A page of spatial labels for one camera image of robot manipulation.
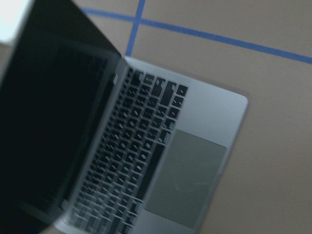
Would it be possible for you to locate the grey laptop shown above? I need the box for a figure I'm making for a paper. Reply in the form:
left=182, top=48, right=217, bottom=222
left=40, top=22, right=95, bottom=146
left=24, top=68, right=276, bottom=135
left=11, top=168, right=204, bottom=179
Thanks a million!
left=0, top=0, right=248, bottom=234

